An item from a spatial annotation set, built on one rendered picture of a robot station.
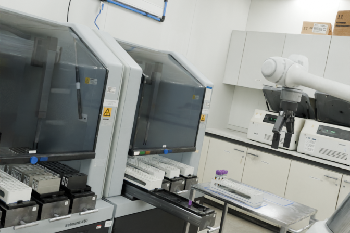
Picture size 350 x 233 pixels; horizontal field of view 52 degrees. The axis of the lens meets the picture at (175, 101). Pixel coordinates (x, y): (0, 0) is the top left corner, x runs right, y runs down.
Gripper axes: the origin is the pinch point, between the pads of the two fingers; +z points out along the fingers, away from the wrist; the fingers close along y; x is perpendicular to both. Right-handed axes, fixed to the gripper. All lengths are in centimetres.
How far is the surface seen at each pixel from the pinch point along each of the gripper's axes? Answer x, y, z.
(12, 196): 69, -84, 36
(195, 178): 66, 38, 40
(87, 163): 78, -43, 28
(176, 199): 45, -8, 40
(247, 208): 16.9, 16.3, 38.4
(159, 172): 70, 5, 35
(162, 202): 47, -17, 41
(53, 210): 66, -67, 44
